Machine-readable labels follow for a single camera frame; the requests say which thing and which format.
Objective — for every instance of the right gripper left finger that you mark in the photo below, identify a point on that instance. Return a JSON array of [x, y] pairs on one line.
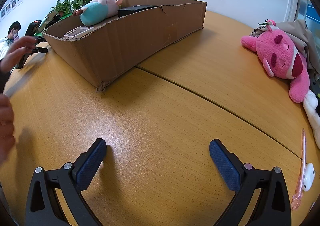
[[43, 206]]

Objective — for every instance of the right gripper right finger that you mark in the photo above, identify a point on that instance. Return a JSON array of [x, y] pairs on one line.
[[273, 204]]

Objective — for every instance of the white clear phone case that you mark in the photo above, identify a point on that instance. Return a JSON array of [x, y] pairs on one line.
[[79, 32]]

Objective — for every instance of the pink and teal pig plush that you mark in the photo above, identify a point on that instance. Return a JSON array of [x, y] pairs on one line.
[[97, 10]]

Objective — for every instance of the black charger box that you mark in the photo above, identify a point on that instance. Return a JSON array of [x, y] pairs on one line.
[[134, 9]]

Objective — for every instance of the person left hand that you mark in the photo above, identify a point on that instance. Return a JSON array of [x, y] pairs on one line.
[[18, 49]]

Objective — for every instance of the pink pen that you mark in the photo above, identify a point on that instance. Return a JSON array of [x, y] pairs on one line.
[[297, 197]]

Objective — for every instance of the seated person in background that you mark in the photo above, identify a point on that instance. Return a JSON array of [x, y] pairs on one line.
[[11, 37]]

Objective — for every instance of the green potted plant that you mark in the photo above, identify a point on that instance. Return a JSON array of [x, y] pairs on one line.
[[66, 7]]

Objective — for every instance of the small white device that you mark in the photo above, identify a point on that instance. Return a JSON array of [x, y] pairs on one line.
[[308, 177]]

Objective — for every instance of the brown cardboard box tray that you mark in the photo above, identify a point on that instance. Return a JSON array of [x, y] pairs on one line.
[[117, 44]]

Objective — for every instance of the white panda plush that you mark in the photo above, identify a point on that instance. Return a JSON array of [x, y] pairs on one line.
[[310, 104]]

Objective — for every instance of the pink bear plush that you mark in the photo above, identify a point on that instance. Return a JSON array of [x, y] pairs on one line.
[[280, 58]]

